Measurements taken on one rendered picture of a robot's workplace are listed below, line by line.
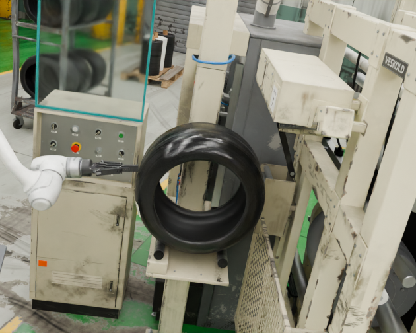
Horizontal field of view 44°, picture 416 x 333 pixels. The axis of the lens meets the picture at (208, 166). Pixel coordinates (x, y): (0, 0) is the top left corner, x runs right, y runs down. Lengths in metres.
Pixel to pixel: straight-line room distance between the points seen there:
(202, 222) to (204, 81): 0.67
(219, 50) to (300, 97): 0.67
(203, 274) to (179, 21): 9.63
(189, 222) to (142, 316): 1.03
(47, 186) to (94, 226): 0.87
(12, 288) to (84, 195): 0.95
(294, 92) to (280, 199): 0.86
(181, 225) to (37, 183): 0.73
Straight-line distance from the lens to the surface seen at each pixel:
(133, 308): 3.38
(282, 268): 2.68
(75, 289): 3.18
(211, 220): 2.46
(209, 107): 2.34
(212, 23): 2.26
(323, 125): 1.64
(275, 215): 2.50
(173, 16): 11.69
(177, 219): 2.45
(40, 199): 2.07
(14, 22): 5.75
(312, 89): 1.72
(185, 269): 2.34
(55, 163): 2.21
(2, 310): 3.37
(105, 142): 2.75
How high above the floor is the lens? 2.12
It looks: 22 degrees down
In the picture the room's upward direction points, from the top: 10 degrees clockwise
